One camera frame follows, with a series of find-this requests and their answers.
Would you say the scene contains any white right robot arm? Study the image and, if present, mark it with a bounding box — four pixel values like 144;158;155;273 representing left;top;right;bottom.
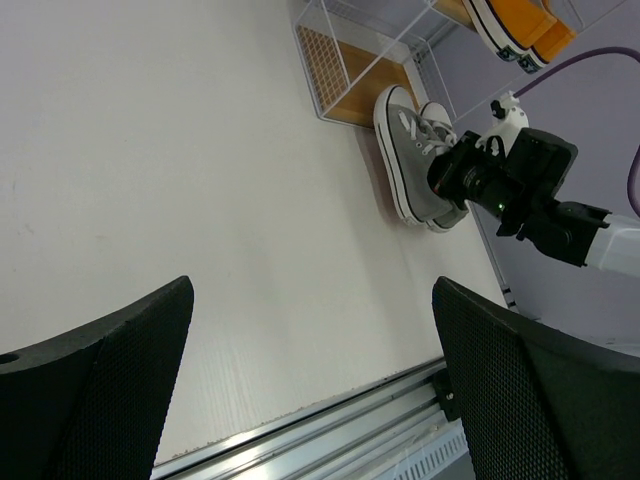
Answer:
428;128;639;276

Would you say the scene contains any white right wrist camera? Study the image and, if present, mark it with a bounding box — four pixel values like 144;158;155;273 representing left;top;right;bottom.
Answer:
475;91;529;157

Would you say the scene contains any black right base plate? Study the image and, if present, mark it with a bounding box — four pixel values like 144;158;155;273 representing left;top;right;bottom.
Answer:
432;368;460;422

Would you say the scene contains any slotted grey cable duct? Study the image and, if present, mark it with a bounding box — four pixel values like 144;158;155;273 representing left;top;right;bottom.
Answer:
377;432;468;480

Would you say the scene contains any orange sneaker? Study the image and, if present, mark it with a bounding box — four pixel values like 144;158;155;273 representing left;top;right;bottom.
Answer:
517;0;577;74
463;0;557;69

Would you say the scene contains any grey sneaker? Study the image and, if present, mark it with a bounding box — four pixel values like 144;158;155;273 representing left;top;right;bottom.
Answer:
373;85;450;229
419;102;469;233

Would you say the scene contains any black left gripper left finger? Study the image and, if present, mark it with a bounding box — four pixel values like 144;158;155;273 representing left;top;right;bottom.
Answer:
1;276;194;479

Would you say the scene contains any white wire shoe shelf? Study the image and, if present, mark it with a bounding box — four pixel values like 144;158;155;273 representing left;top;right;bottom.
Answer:
292;0;586;132

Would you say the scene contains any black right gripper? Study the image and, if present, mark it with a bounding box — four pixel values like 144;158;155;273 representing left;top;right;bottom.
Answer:
427;131;482;208

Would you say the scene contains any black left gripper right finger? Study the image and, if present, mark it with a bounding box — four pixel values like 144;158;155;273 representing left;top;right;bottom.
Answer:
432;276;639;479

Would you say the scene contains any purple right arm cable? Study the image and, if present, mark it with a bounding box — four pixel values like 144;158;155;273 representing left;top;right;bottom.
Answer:
512;45;640;219

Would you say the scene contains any aluminium mounting rail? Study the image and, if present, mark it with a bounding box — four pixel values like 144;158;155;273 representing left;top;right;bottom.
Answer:
151;360;464;479

